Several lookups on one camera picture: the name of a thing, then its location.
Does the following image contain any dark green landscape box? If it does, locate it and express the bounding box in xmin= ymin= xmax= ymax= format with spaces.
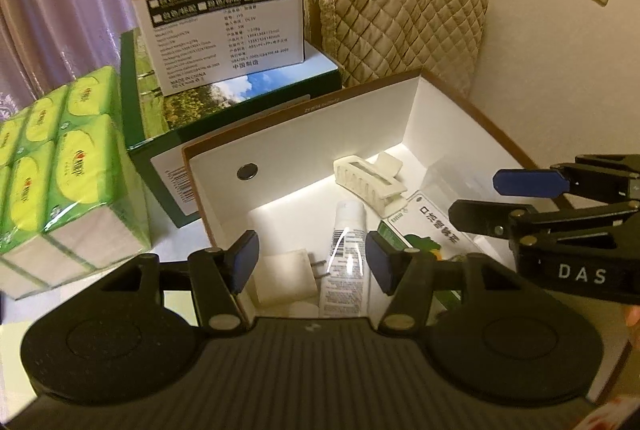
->
xmin=120 ymin=28 xmax=342 ymax=228

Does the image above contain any pink curtain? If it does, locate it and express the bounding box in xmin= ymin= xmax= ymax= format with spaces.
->
xmin=1 ymin=0 xmax=136 ymax=118

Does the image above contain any blue toothpick case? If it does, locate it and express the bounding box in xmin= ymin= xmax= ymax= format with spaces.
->
xmin=420 ymin=157 xmax=499 ymax=213

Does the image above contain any small white pill bottle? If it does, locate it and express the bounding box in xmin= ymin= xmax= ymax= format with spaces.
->
xmin=288 ymin=301 xmax=320 ymax=320

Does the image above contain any pastel plaid cloth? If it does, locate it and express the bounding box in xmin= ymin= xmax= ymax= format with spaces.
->
xmin=0 ymin=238 xmax=202 ymax=411

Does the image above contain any person's right hand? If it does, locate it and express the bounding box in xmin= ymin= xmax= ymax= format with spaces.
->
xmin=624 ymin=306 xmax=640 ymax=346

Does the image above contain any cream hair claw clip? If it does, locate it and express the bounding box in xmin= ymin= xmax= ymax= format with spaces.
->
xmin=333 ymin=152 xmax=408 ymax=219

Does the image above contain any white cream tube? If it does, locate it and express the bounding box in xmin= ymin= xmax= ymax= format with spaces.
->
xmin=319 ymin=200 xmax=370 ymax=318

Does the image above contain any green medicine box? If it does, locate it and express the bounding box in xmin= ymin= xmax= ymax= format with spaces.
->
xmin=366 ymin=190 xmax=504 ymax=314

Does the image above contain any green tissue pack bundle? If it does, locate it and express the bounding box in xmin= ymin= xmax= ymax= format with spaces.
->
xmin=1 ymin=66 xmax=151 ymax=299

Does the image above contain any brown open storage box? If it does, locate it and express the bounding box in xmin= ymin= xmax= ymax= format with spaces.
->
xmin=180 ymin=66 xmax=632 ymax=403

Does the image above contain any beige quilted cover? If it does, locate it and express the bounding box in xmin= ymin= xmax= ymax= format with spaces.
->
xmin=304 ymin=0 xmax=489 ymax=95

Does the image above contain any small white charger plug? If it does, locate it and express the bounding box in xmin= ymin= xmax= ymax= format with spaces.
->
xmin=253 ymin=249 xmax=326 ymax=308

